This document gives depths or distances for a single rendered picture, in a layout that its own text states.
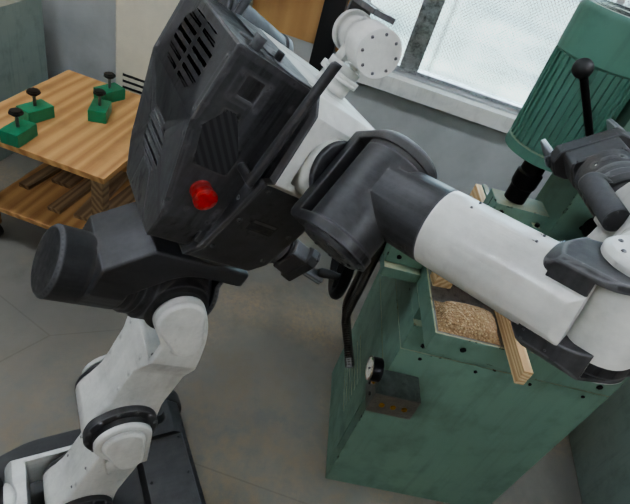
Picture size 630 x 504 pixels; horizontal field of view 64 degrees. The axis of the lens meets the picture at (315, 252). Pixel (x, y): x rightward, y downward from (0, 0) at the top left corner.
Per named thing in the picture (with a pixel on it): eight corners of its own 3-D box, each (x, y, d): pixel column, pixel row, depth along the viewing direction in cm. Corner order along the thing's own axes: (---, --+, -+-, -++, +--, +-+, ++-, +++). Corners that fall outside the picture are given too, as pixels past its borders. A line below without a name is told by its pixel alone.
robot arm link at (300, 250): (282, 291, 125) (246, 263, 121) (291, 262, 132) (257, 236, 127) (316, 272, 117) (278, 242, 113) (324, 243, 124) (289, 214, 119)
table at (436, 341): (377, 189, 154) (383, 173, 150) (470, 214, 157) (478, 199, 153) (382, 341, 107) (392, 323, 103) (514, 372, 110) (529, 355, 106)
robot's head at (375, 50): (336, 75, 67) (379, 17, 64) (314, 51, 74) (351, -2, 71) (369, 101, 71) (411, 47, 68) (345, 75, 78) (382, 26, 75)
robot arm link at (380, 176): (391, 261, 51) (299, 201, 58) (407, 291, 58) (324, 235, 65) (459, 175, 52) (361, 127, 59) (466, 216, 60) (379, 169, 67)
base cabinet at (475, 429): (330, 370, 203) (391, 238, 159) (464, 400, 209) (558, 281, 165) (323, 479, 169) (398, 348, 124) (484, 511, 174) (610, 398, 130)
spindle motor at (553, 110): (496, 127, 119) (571, -13, 99) (564, 147, 121) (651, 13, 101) (513, 164, 105) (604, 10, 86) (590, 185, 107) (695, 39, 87)
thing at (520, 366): (466, 211, 145) (472, 200, 143) (473, 213, 146) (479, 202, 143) (514, 383, 99) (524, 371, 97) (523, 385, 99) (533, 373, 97)
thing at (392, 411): (364, 384, 135) (373, 366, 130) (407, 394, 136) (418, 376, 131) (364, 411, 128) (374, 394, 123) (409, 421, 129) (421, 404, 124)
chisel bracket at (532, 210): (475, 214, 128) (491, 187, 123) (526, 227, 130) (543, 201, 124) (480, 231, 122) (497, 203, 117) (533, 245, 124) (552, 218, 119)
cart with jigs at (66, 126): (74, 168, 259) (66, 44, 219) (176, 205, 258) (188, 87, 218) (-23, 239, 208) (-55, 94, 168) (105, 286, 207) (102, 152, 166)
